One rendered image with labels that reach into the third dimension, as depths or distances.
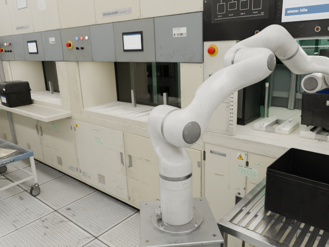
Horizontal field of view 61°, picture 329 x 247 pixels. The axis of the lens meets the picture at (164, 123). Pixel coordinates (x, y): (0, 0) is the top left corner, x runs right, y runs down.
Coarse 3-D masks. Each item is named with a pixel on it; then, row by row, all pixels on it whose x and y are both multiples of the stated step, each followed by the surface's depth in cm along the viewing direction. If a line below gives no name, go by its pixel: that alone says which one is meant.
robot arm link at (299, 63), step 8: (296, 56) 113; (304, 56) 115; (312, 56) 119; (320, 56) 119; (288, 64) 116; (296, 64) 115; (304, 64) 116; (312, 64) 117; (320, 64) 117; (328, 64) 117; (296, 72) 120; (304, 72) 119; (312, 72) 118; (320, 72) 117; (328, 72) 117; (328, 80) 123
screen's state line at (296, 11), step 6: (300, 6) 123; (306, 6) 122; (312, 6) 120; (318, 6) 119; (324, 6) 117; (288, 12) 127; (294, 12) 125; (300, 12) 124; (306, 12) 122; (312, 12) 121; (318, 12) 119
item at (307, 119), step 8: (304, 96) 149; (312, 96) 146; (320, 96) 144; (328, 96) 141; (304, 104) 150; (312, 104) 147; (320, 104) 145; (328, 104) 142; (304, 112) 151; (312, 112) 148; (320, 112) 146; (328, 112) 143; (304, 120) 152; (312, 120) 150; (320, 120) 147; (328, 120) 144; (312, 128) 154
